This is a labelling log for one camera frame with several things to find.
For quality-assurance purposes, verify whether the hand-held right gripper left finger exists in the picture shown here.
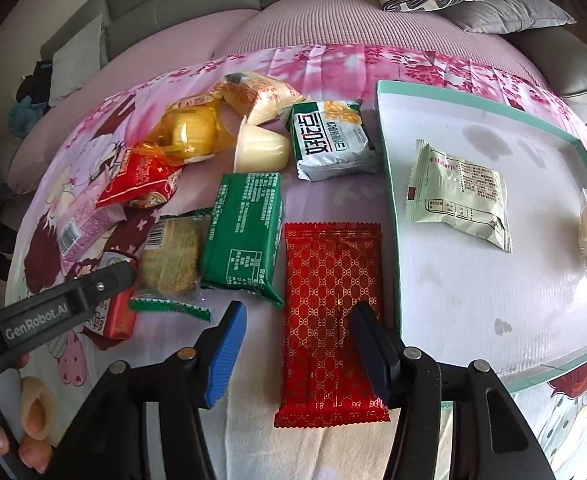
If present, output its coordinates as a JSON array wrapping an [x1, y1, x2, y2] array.
[[48, 300, 249, 480]]

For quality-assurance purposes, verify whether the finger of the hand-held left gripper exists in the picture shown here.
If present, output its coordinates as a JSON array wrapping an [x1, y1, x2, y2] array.
[[73, 261, 139, 319]]

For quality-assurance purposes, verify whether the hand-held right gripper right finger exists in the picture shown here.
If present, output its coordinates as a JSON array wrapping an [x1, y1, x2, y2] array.
[[350, 301, 557, 480]]

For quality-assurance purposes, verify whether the small red snack bar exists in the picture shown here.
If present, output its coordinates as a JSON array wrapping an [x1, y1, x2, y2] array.
[[83, 249, 140, 341]]

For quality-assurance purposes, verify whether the translucent pink snack packet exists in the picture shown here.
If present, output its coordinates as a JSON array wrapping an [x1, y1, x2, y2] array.
[[57, 194, 127, 262]]

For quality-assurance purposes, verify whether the round pastry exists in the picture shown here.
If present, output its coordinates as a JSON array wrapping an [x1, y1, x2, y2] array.
[[130, 209, 215, 322]]

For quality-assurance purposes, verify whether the red gold-patterned snack packet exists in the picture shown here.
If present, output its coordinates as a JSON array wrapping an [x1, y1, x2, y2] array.
[[273, 222, 392, 429]]

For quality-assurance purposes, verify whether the shiny red snack packet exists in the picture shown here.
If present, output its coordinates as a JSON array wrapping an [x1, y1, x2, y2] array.
[[95, 144, 184, 209]]

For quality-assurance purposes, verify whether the teal-rimmed white box tray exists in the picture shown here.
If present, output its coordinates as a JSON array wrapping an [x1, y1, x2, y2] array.
[[375, 80, 587, 394]]

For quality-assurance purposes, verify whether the dark green snack packet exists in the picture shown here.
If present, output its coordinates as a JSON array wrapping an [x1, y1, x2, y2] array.
[[200, 172, 287, 309]]

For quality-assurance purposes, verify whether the yellow cake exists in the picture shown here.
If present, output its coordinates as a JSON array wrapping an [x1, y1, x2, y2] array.
[[160, 104, 235, 167]]

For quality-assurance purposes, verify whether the green and white snack packet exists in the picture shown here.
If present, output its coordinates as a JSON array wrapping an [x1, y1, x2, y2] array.
[[290, 101, 380, 181]]

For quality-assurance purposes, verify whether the person's left hand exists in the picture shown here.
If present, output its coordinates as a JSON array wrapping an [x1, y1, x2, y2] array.
[[0, 377, 57, 474]]

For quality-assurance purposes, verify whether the pale green snack packet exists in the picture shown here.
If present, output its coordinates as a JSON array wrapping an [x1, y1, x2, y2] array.
[[407, 139, 513, 254]]

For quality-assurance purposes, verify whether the dark clothes pile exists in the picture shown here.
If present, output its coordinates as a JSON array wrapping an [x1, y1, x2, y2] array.
[[7, 60, 55, 139]]

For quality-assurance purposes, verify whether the cream jelly cup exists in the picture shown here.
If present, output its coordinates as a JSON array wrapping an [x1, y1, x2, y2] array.
[[232, 115, 292, 174]]

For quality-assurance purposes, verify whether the light grey cushion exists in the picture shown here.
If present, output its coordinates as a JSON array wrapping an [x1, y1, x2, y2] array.
[[47, 14, 105, 107]]

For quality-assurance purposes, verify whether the cream and orange snack packet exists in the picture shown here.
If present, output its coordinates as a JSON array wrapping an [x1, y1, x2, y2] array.
[[210, 72, 305, 127]]

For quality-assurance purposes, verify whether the pink sofa cover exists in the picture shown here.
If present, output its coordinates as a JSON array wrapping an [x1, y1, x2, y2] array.
[[7, 0, 587, 193]]

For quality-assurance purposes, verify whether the grey pillow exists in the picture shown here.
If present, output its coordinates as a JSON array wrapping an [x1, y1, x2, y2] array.
[[447, 0, 577, 35]]

